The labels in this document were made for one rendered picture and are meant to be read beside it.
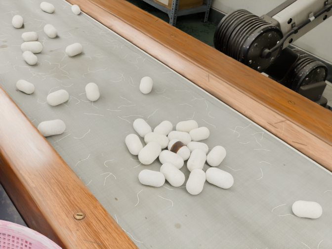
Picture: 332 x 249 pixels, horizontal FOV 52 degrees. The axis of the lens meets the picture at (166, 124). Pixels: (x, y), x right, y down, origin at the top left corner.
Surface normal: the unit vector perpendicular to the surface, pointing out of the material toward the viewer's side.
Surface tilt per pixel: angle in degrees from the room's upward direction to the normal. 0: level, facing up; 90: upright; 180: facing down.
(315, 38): 89
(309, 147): 45
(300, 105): 0
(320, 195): 0
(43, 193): 0
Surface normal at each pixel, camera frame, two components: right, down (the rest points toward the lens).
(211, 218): 0.12, -0.79
